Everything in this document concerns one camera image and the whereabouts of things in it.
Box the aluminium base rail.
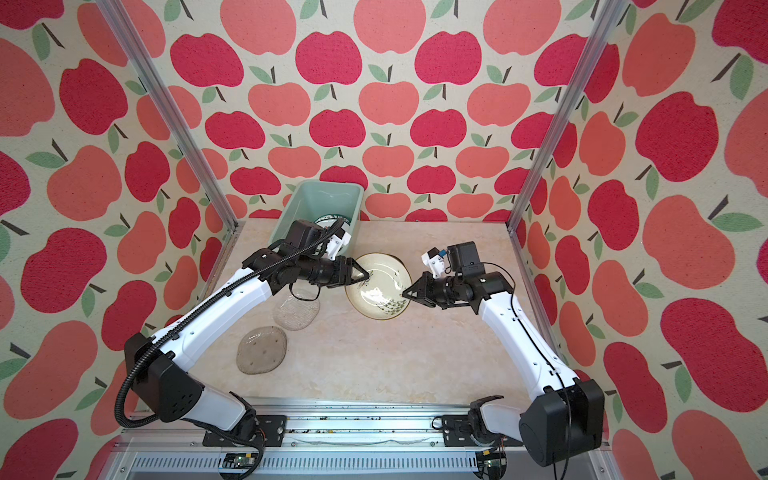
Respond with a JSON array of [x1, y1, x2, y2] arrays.
[[91, 398, 621, 479]]

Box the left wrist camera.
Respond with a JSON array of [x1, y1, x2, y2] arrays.
[[324, 230, 352, 260]]

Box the light green plastic bin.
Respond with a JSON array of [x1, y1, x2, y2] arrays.
[[270, 180, 364, 255]]

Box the right aluminium frame post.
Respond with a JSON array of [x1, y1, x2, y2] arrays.
[[507, 0, 630, 237]]

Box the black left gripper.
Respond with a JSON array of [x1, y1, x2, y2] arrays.
[[299, 256, 371, 287]]

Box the aluminium frame post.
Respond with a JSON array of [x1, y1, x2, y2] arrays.
[[96, 0, 238, 232], [507, 0, 630, 237]]

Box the white plate black flower outline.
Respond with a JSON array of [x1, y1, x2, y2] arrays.
[[315, 214, 349, 228]]

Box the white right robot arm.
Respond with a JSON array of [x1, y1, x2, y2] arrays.
[[403, 242, 605, 467]]

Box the clear glass plate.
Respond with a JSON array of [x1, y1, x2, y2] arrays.
[[273, 295, 321, 331]]

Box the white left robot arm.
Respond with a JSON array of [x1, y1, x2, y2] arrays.
[[114, 219, 369, 448]]

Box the grey glass plate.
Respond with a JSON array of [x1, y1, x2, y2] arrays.
[[235, 326, 288, 375]]

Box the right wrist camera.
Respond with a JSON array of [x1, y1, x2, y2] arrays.
[[421, 247, 450, 279]]

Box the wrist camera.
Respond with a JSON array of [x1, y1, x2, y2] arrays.
[[421, 247, 450, 279], [324, 230, 352, 260]]

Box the beige speckled ceramic plate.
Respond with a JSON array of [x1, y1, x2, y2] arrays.
[[345, 253, 412, 321]]

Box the left aluminium frame post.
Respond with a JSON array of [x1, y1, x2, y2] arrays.
[[96, 0, 238, 232]]

